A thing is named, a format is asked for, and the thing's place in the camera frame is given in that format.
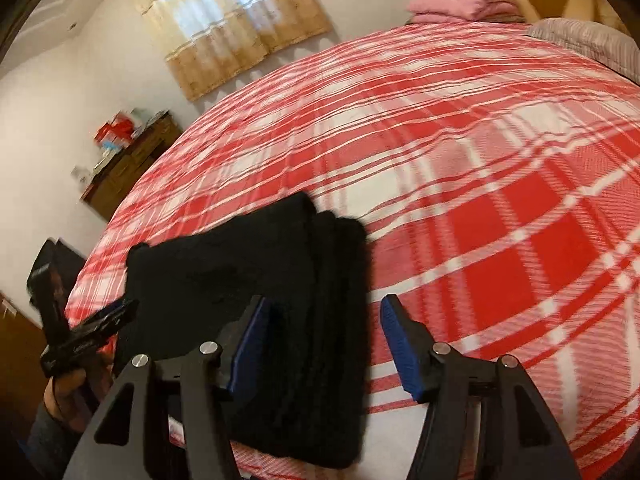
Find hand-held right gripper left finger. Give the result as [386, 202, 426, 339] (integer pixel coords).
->
[62, 295, 273, 480]

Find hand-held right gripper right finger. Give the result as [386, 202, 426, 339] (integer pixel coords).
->
[380, 294, 583, 480]

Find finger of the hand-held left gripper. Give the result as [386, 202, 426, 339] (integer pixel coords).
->
[80, 299, 141, 346]

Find black pants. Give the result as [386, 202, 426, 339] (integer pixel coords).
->
[112, 192, 373, 471]

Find person's left forearm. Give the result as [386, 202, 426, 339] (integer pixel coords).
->
[22, 400, 86, 480]

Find person's left hand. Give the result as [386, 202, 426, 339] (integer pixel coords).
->
[42, 352, 113, 423]

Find brown wooden door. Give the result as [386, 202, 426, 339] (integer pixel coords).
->
[0, 290, 48, 421]

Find black chair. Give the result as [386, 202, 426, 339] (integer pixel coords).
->
[37, 237, 90, 306]

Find brown wooden cabinet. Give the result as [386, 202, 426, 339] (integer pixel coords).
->
[80, 111, 183, 222]

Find red gift box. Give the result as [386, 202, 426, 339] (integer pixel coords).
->
[95, 115, 136, 143]

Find red plaid blanket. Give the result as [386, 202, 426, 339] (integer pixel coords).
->
[65, 20, 640, 480]

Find beige floral window curtain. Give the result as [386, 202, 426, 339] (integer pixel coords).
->
[122, 0, 333, 103]

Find pink folded blanket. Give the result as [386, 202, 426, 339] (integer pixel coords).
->
[406, 0, 528, 25]

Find striped pillow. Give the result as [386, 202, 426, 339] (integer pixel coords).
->
[527, 17, 640, 83]

